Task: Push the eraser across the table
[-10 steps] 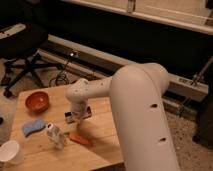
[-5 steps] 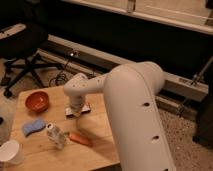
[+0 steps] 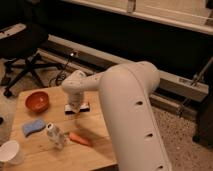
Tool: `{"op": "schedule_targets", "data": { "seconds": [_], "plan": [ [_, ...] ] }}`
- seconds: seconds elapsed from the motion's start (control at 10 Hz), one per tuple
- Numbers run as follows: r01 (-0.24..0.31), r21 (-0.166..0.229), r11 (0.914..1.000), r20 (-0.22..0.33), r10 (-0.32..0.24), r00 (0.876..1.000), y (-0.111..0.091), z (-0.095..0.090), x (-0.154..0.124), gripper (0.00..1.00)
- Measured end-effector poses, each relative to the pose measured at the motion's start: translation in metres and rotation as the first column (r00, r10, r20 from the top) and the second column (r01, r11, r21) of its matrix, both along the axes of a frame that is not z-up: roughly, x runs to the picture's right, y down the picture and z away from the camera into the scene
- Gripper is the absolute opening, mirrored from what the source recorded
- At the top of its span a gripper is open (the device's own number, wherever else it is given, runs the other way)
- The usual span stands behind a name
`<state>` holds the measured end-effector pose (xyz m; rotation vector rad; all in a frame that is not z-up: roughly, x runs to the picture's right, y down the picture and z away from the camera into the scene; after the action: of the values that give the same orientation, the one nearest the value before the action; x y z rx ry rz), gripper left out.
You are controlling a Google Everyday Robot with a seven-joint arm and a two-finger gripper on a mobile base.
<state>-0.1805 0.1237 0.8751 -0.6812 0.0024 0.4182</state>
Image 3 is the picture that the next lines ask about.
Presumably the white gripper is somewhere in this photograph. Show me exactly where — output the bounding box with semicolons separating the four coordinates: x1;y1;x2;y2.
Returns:
68;93;84;113

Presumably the black whiteboard eraser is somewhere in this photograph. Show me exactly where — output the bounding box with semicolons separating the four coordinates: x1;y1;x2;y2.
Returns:
64;102;90;115

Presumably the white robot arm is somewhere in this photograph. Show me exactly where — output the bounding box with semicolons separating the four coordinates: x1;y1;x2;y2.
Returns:
62;61;172;171

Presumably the wooden table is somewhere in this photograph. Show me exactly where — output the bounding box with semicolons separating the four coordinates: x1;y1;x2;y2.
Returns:
1;84;118;171

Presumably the red bowl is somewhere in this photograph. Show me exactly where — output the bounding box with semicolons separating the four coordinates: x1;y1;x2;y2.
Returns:
25;91;49;113

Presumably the orange toy carrot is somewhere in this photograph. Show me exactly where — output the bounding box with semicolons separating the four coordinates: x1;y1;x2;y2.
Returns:
65;132;92;147

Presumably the clear plastic bottle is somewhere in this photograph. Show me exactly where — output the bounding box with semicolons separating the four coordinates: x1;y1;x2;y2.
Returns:
46;123;66;150

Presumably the blue sponge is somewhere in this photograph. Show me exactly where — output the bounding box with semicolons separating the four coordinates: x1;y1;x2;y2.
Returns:
22;119;46;137

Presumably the black office chair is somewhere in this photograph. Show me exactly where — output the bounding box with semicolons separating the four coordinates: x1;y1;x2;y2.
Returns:
0;0;64;99

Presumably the white paper cup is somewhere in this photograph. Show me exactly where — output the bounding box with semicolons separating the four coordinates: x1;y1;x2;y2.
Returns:
0;140;24;165

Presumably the black cable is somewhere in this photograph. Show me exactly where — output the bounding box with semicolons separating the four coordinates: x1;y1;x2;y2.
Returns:
49;54;75;88

